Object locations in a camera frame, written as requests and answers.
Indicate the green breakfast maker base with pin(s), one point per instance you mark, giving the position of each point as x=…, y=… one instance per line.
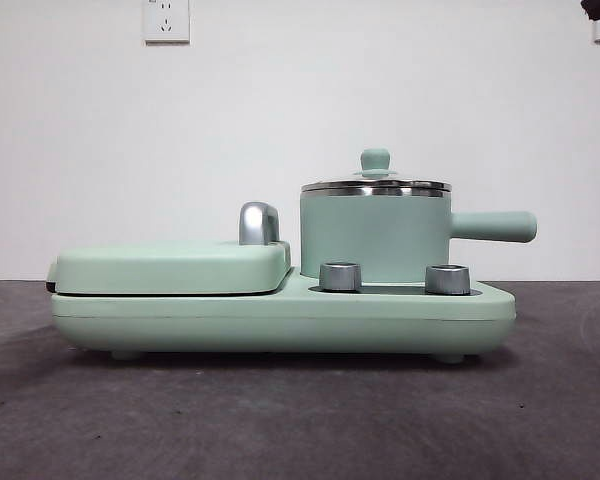
x=280, y=325

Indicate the green grill press cover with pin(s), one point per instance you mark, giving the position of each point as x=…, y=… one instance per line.
x=172, y=270

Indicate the silver control knob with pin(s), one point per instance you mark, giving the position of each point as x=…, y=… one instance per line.
x=447, y=280
x=340, y=277

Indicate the glass lid with green knob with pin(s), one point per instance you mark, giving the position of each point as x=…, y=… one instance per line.
x=375, y=160

